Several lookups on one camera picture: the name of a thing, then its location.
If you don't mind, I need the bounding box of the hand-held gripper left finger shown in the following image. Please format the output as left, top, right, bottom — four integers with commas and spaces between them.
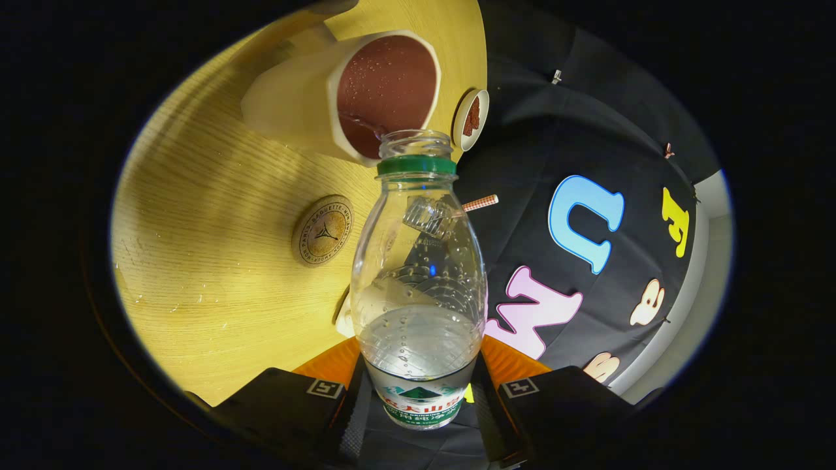
209, 336, 374, 468

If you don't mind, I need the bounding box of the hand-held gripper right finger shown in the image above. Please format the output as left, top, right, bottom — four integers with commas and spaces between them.
469, 334, 634, 468

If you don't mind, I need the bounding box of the clear plastic bottle green ring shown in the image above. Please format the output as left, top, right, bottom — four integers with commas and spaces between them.
350, 129, 489, 430

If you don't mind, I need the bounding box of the round cork coaster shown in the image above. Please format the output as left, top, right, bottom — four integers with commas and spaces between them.
291, 195, 354, 267

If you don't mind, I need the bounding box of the cream cup wooden handle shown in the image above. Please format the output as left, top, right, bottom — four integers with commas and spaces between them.
242, 29, 442, 166

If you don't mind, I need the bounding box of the wooden table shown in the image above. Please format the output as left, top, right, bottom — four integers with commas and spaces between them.
111, 0, 488, 407

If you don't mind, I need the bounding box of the clear ribbed glass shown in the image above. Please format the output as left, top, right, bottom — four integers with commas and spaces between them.
403, 196, 458, 240

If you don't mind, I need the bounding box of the black backdrop cloth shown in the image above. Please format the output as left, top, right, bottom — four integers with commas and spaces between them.
356, 0, 722, 470

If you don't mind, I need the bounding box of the small white plate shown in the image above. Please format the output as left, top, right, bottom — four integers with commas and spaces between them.
452, 88, 490, 152

